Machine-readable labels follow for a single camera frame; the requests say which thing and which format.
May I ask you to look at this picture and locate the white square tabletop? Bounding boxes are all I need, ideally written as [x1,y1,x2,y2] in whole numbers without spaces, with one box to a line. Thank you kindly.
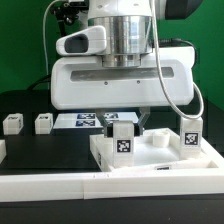
[90,128,224,174]

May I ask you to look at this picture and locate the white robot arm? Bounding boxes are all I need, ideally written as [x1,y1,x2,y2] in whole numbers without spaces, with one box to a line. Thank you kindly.
[51,0,203,137]

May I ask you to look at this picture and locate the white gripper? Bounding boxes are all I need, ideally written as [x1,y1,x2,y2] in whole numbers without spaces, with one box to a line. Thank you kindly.
[51,47,194,137]

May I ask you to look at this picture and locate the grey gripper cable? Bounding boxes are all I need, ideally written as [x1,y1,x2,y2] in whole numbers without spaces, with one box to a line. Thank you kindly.
[148,0,205,121]

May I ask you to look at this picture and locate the white front fence bar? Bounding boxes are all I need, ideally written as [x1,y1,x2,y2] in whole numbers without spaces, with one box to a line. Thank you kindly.
[0,168,224,202]

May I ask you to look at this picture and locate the black cables on table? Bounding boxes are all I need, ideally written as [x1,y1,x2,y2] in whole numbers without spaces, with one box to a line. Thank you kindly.
[26,73,53,92]

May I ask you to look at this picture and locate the white cable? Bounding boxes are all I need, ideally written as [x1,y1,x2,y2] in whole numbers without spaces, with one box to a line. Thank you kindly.
[41,0,63,90]

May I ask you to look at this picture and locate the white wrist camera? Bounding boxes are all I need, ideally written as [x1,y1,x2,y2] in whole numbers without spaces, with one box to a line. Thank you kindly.
[56,25,107,56]

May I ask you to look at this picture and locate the white sheet with tags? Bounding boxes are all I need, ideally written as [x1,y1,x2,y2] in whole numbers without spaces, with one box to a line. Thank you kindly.
[54,112,138,129]

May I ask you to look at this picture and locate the white left fence block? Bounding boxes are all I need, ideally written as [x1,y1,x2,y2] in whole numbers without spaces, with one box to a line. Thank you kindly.
[0,140,7,164]

